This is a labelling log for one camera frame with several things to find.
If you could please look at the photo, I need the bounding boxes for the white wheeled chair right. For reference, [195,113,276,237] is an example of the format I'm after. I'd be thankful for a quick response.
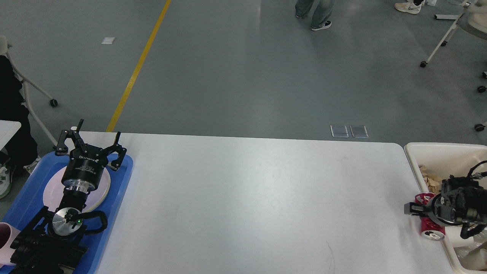
[420,0,487,68]

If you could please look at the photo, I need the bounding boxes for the white bowl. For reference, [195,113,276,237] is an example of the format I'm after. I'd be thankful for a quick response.
[445,226,464,247]

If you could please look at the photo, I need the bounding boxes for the right clear floor plate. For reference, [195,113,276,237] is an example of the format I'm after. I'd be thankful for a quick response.
[350,125,369,138]

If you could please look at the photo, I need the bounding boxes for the pink plate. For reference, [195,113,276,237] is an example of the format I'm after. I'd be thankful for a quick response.
[43,166,111,213]

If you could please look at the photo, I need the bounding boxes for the left clear floor plate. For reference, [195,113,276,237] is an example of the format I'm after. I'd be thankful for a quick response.
[330,125,349,138]

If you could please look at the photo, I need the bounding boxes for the red wrapper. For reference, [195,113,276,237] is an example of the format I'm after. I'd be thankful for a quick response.
[414,192,445,241]

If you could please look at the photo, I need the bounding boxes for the aluminium foil tray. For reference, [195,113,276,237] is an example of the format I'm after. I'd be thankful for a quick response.
[454,230,487,259]

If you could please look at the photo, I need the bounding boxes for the crumpled paper scraps in bin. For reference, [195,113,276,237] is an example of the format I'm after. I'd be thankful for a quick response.
[419,165,443,194]

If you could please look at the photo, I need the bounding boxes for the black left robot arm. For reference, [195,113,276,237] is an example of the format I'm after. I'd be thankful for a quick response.
[9,119,127,274]

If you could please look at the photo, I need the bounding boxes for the white paper cup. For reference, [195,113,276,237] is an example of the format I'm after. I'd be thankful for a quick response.
[457,249,487,271]

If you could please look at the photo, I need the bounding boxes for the clear floor plate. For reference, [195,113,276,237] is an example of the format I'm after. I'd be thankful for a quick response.
[350,125,369,138]
[330,125,349,138]

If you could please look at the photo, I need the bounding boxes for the white plastic bin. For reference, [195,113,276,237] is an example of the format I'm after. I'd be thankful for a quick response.
[404,142,487,274]

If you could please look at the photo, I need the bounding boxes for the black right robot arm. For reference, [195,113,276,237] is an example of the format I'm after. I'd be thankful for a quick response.
[404,160,487,241]

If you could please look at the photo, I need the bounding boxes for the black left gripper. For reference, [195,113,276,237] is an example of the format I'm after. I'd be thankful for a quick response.
[56,120,127,195]

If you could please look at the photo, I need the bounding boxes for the person in blue jeans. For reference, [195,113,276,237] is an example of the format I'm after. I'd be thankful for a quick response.
[294,0,336,31]

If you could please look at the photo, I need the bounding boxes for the white side table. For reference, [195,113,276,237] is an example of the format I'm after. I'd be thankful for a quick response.
[0,120,21,149]

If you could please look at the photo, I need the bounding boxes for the pink ribbed mug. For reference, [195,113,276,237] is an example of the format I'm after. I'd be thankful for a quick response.
[0,222,21,268]

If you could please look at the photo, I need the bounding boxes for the white paper on floor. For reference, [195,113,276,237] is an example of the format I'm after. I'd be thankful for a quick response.
[101,37,116,45]

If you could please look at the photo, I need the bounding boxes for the person in black pants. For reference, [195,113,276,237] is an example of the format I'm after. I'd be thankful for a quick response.
[0,54,40,198]

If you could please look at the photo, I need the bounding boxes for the grey wheeled frame left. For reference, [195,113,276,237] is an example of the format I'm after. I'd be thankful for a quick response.
[0,36,59,145]

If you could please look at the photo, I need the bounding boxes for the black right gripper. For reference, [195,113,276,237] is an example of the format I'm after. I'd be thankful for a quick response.
[404,194,487,239]

